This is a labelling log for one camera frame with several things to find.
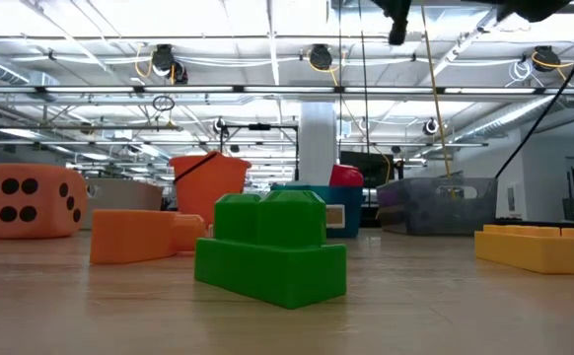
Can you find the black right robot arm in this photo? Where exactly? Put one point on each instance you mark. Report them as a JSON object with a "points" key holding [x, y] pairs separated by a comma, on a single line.
{"points": [[533, 9]]}

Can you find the white square column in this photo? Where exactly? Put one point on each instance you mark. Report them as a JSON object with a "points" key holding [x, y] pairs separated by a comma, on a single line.
{"points": [[318, 143]]}

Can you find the yellow flat lego brick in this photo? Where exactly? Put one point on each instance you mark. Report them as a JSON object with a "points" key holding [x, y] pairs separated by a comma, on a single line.
{"points": [[538, 254]]}

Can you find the black aluminium table frame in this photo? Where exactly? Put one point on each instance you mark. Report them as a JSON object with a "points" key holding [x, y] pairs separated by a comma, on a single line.
{"points": [[538, 223]]}

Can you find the orange pumpkin bucket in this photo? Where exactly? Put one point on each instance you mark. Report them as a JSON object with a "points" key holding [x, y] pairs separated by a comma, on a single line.
{"points": [[213, 187]]}

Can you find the orange foam die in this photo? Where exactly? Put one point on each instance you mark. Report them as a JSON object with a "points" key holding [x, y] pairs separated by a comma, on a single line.
{"points": [[45, 197]]}

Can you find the orange peg block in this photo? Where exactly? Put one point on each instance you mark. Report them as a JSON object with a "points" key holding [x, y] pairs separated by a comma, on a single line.
{"points": [[129, 236]]}

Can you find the black monitor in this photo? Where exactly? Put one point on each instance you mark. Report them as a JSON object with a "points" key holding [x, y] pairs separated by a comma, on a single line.
{"points": [[376, 170]]}

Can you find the clear light grey bin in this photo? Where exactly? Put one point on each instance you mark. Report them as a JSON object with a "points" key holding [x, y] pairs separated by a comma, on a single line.
{"points": [[124, 194]]}

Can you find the red block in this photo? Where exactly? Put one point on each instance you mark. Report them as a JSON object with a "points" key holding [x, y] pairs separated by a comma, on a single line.
{"points": [[346, 176]]}

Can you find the smoky grey translucent bin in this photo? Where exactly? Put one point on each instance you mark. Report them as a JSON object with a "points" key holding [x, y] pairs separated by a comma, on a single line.
{"points": [[459, 212]]}

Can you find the teal plastic bin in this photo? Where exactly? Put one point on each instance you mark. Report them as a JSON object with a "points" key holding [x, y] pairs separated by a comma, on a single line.
{"points": [[348, 209]]}

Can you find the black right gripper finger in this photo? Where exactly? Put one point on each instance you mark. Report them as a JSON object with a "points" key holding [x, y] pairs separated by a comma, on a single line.
{"points": [[398, 29]]}

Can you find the green two-stud block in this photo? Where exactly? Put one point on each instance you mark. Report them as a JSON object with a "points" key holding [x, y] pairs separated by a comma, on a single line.
{"points": [[267, 266]]}

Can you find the black background rig frame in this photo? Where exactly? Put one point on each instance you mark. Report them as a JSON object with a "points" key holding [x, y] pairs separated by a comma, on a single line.
{"points": [[260, 126]]}

